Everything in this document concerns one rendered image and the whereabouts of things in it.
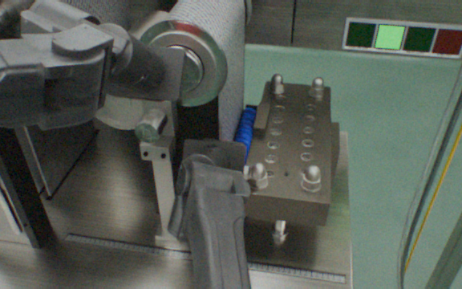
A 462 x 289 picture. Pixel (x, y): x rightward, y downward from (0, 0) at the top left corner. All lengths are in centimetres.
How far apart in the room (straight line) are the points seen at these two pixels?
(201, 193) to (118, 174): 55
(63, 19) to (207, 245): 28
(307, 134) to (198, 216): 47
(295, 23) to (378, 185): 155
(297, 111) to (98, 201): 48
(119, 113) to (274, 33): 40
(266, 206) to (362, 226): 142
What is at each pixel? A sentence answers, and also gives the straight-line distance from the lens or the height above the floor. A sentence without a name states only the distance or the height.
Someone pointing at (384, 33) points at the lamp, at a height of 119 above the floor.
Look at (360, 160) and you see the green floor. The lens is 254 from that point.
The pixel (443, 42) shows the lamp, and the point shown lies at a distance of 102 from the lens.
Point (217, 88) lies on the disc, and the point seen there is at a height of 122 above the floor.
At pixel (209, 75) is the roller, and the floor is 124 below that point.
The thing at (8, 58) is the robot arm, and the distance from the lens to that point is 40.
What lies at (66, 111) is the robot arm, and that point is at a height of 135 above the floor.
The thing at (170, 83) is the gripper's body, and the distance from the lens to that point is 55.
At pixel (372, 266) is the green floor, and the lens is 204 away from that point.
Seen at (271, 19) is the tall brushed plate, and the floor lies 120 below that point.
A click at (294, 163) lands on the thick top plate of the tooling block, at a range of 84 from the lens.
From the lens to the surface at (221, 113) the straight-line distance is 73.
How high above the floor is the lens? 157
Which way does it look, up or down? 39 degrees down
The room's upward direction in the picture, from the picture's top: straight up
